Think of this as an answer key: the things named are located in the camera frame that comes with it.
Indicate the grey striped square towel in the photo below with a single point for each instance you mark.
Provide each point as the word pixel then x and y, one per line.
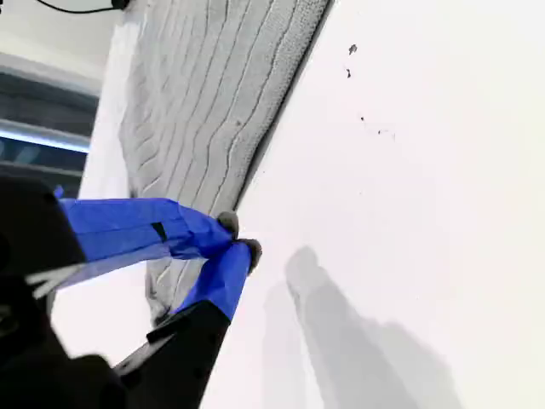
pixel 204 106

